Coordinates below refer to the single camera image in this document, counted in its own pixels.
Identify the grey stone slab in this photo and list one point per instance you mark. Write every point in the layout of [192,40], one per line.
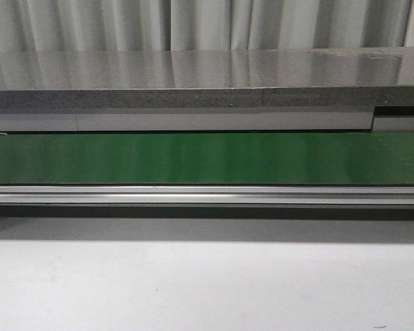
[207,79]

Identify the rear aluminium conveyor rail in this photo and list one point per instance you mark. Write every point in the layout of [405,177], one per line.
[296,118]

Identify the white pleated curtain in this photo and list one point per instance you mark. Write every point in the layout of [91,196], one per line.
[203,25]

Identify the aluminium conveyor rail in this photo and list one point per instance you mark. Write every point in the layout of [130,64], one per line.
[296,118]
[198,194]

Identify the front aluminium conveyor rail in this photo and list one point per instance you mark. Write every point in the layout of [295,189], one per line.
[198,194]

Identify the green conveyor belt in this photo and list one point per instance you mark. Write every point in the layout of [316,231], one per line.
[283,158]

